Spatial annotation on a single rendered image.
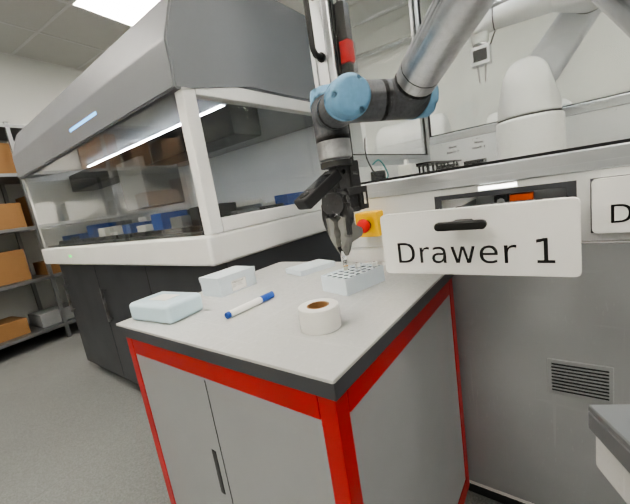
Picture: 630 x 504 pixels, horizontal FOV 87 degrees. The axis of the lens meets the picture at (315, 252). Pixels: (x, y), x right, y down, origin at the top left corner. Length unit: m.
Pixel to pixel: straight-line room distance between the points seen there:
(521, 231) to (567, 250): 0.06
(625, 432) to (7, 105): 4.74
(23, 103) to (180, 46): 3.62
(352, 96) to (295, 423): 0.54
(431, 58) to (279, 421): 0.61
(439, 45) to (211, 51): 0.88
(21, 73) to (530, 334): 4.82
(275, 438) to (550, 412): 0.72
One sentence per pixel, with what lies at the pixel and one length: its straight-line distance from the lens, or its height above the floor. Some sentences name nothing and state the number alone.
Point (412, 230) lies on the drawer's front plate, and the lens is 0.61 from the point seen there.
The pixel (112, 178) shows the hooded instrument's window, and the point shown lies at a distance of 1.67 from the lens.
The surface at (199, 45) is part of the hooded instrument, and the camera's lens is 1.31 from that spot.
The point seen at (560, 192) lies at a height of 0.87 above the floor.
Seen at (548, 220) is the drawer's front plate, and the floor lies 0.90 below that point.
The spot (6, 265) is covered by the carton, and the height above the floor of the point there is 0.79.
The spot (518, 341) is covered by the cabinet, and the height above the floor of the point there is 0.55.
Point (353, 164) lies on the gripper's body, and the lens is 0.78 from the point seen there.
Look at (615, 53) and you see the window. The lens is 0.93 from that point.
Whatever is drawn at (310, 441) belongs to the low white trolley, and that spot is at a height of 0.64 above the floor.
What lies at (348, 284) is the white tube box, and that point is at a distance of 0.72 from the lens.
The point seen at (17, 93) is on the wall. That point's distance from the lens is 4.79.
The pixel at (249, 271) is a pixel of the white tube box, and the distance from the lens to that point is 0.95.
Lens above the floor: 0.99
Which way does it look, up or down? 10 degrees down
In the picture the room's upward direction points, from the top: 9 degrees counter-clockwise
